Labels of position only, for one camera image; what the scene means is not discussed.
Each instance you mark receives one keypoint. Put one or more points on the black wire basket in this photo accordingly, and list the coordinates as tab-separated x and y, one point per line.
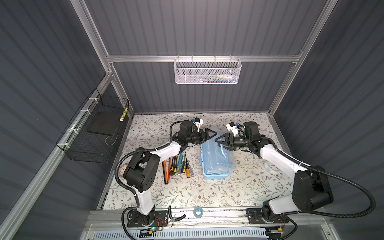
96	130

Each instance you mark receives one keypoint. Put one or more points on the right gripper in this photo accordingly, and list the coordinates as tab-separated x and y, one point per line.
227	135

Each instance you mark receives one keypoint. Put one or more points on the blue tape roll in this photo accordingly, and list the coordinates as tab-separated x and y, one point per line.
198	212

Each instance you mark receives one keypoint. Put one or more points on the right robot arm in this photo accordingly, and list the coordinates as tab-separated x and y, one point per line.
311	188

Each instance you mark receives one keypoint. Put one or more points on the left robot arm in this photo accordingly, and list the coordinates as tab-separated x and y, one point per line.
136	171

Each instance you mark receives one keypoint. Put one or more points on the orange handled hex key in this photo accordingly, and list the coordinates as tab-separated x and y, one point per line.
165	172

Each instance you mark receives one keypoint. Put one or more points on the blue plastic tool box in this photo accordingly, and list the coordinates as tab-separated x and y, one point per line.
217	162

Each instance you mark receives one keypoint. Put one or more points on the white wire mesh basket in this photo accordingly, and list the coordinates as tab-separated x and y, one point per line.
207	71

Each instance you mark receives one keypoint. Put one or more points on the yellow handled screwdriver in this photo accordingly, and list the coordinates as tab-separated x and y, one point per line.
187	168

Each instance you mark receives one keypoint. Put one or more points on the yellow marker in basket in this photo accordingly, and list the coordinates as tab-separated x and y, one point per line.
123	114

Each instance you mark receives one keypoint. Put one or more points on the clear tape roll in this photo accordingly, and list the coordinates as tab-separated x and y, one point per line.
272	169

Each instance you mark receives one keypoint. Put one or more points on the red handled hex key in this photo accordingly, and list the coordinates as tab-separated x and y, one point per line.
169	170

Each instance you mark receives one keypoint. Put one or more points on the yellow black utility knife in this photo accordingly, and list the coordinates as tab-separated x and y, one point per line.
174	165

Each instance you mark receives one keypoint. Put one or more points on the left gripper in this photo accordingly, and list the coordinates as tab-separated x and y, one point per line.
206	134

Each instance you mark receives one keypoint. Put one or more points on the teal pen tool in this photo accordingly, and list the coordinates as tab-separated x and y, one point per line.
179	164

